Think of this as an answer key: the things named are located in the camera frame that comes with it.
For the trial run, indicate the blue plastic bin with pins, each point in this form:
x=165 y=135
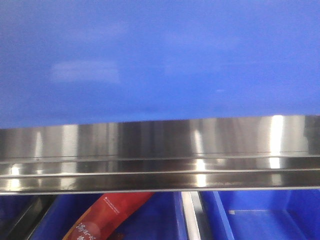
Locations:
x=95 y=61

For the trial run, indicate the blue bin lower left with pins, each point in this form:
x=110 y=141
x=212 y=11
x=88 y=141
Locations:
x=160 y=218

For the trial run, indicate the blue bin lower right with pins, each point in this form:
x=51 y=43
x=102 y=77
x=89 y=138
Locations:
x=263 y=214

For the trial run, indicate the red snack package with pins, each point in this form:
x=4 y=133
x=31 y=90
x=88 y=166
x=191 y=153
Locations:
x=106 y=214

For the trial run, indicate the stainless steel shelf rail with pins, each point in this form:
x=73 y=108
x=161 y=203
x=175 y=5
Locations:
x=238 y=153

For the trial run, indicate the steel divider rail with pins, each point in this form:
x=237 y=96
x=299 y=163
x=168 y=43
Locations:
x=194 y=216

